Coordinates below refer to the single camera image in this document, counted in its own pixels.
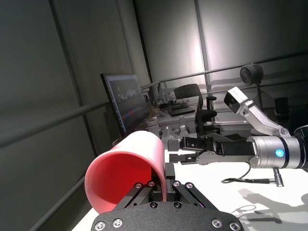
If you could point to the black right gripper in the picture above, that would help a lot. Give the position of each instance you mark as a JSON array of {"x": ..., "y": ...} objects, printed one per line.
[{"x": 231, "y": 150}]

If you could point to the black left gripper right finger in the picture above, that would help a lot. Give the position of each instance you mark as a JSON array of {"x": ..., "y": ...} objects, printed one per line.
[{"x": 183, "y": 192}]

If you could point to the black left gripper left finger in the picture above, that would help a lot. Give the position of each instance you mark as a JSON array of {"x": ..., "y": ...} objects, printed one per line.
[{"x": 142, "y": 195}]

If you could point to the pink plastic cup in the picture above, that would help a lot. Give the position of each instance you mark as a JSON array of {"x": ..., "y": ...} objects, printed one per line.
[{"x": 134, "y": 149}]

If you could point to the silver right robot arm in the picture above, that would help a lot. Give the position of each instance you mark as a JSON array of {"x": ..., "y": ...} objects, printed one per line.
[{"x": 269, "y": 151}]

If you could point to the clear plastic bottles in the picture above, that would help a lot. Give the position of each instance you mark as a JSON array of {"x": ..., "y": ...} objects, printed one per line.
[{"x": 173, "y": 133}]

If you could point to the black laptop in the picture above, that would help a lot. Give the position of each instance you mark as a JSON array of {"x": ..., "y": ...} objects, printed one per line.
[{"x": 180, "y": 111}]

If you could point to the black office chair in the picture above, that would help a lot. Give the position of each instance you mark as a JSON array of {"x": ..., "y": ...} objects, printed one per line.
[{"x": 190, "y": 92}]

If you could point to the black computer monitor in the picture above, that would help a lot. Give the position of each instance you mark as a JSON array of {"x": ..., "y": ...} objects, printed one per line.
[{"x": 127, "y": 103}]

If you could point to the grey railing bar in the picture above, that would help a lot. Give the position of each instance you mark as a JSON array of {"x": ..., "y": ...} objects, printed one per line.
[
  {"x": 53, "y": 122},
  {"x": 240, "y": 66}
]

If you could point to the round black webcam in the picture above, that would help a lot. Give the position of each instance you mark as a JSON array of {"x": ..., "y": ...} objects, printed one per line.
[{"x": 251, "y": 73}]

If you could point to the black box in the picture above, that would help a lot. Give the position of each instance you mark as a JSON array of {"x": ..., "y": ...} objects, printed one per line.
[{"x": 282, "y": 106}]

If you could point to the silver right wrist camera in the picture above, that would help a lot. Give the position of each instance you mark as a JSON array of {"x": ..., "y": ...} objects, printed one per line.
[{"x": 255, "y": 115}]

